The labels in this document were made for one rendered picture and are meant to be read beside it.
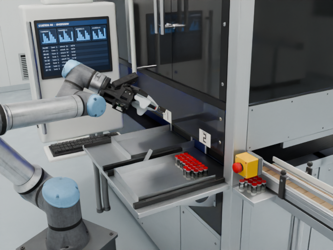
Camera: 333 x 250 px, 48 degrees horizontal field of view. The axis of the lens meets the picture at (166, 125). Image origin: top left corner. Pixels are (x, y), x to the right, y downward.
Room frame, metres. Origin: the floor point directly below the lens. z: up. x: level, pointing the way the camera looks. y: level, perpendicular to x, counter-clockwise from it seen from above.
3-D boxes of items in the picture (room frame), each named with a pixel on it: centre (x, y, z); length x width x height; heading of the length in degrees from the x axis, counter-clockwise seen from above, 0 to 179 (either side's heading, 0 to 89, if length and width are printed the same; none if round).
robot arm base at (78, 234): (1.10, 0.36, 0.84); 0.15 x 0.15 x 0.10
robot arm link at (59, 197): (1.10, 0.37, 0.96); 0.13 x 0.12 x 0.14; 49
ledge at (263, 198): (1.27, -0.35, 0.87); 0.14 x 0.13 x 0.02; 118
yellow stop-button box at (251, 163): (1.26, -0.30, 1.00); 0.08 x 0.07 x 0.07; 118
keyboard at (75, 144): (1.91, 0.45, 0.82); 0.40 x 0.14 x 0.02; 116
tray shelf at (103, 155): (1.55, 0.06, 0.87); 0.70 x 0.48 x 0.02; 28
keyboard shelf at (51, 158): (1.96, 0.47, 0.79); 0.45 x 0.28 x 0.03; 116
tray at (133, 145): (1.73, 0.07, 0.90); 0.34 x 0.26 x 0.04; 118
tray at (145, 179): (1.37, 0.02, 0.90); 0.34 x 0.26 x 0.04; 117
